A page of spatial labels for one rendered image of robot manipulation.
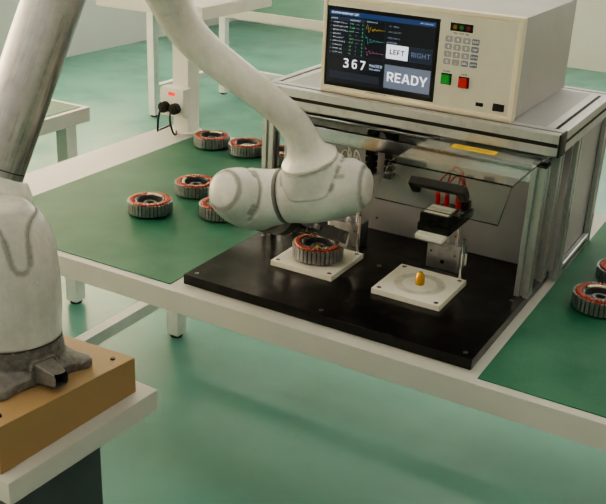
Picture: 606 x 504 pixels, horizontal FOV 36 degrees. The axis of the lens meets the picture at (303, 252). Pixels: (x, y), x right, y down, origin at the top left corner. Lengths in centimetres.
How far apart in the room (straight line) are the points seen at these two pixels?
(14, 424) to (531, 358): 92
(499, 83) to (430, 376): 60
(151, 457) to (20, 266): 137
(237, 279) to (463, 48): 65
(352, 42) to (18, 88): 74
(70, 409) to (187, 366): 168
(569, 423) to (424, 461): 116
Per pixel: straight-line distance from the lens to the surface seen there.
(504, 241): 213
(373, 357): 175
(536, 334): 188
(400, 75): 199
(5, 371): 151
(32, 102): 164
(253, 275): 197
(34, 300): 147
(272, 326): 184
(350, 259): 204
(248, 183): 165
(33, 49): 164
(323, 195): 161
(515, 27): 189
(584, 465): 288
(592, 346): 187
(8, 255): 145
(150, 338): 334
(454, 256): 203
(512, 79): 190
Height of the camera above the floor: 159
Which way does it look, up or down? 23 degrees down
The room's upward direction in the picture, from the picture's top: 3 degrees clockwise
